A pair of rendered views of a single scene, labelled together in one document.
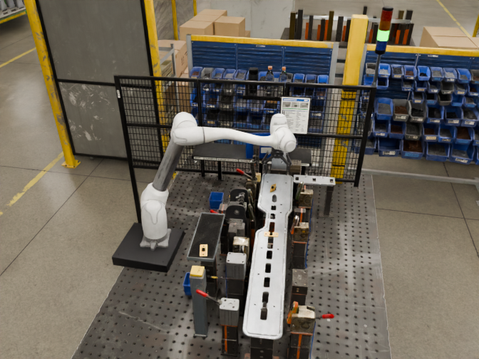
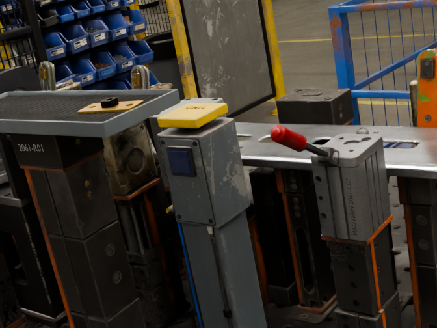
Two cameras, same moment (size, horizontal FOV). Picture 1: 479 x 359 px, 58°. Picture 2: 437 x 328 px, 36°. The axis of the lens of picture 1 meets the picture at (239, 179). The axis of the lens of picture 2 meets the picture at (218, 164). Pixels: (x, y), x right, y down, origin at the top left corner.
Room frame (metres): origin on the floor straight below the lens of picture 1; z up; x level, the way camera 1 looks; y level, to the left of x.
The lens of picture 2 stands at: (1.07, 0.84, 1.35)
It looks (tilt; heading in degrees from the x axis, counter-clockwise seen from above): 19 degrees down; 303
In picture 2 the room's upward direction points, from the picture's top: 11 degrees counter-clockwise
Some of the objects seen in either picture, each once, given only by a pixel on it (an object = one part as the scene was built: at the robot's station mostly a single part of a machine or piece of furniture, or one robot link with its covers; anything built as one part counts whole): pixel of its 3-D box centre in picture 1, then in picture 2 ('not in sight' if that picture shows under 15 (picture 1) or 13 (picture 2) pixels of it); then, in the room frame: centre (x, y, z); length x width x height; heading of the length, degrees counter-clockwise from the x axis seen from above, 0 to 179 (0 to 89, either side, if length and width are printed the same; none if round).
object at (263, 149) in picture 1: (266, 145); not in sight; (2.85, -0.20, 1.10); 0.30 x 0.17 x 0.13; 91
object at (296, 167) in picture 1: (294, 183); not in sight; (2.67, -0.41, 0.88); 0.08 x 0.08 x 0.36; 83
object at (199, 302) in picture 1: (199, 303); (228, 290); (1.50, 0.20, 0.92); 0.08 x 0.08 x 0.44; 83
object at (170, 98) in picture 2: (207, 235); (49, 110); (1.76, 0.17, 1.16); 0.37 x 0.14 x 0.02; 173
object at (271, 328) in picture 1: (271, 237); (132, 134); (1.93, -0.19, 1.00); 1.38 x 0.22 x 0.02; 173
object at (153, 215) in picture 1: (154, 217); not in sight; (2.20, 0.55, 0.92); 0.18 x 0.16 x 0.22; 13
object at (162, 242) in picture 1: (155, 237); not in sight; (2.17, 0.56, 0.79); 0.22 x 0.18 x 0.06; 0
